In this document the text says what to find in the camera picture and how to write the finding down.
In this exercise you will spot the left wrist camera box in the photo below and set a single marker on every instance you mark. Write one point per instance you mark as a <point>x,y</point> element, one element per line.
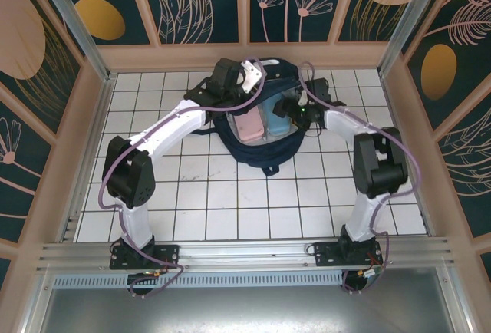
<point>251,74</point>

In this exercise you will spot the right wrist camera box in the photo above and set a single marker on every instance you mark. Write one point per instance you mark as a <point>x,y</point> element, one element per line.
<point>303,98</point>

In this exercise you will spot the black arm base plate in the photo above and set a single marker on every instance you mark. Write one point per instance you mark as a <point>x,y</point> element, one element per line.
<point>169,254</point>
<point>326,256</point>

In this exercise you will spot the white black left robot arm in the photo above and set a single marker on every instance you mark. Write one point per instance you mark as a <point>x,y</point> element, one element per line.
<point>130,172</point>

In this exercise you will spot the aluminium corner post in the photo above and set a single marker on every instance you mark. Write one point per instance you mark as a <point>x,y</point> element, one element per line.
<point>408,22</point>
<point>74,22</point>

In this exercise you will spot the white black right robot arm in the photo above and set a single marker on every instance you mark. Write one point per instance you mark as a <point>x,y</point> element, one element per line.
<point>379,164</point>

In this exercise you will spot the wall panel single pink flower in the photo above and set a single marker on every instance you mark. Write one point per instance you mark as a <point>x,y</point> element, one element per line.
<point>19,179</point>

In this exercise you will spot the wall panel pink fern leaves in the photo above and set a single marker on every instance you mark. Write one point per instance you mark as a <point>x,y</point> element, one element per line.
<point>468,164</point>

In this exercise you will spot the light blue glasses case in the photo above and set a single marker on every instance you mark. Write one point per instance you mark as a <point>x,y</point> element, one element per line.
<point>277,122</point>

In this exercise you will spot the long aluminium mounting rail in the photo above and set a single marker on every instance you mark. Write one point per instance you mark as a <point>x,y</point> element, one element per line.
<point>245,254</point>

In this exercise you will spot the grey metal sheet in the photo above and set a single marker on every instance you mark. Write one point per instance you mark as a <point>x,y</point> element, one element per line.
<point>245,310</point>

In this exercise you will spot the wall panel three pink flowers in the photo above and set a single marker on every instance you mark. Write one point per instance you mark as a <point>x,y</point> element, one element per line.
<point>276,22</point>

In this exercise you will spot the wall panel golden oval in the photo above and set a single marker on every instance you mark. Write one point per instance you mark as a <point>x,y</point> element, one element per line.
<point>99,18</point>

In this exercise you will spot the navy blue backpack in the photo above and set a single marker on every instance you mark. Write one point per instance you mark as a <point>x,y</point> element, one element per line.
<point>264,154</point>

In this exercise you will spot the pink pencil case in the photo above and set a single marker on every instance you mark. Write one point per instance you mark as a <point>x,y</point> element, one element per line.
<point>249,126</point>

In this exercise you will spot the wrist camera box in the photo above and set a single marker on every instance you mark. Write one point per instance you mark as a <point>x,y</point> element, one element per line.
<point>251,74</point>
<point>303,98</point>

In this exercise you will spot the wall panel oval pink fern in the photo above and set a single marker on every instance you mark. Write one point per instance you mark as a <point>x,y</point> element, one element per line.
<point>441,72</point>

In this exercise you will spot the wall panel disc gold lines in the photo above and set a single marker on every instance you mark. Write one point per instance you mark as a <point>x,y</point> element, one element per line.
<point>23,41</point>

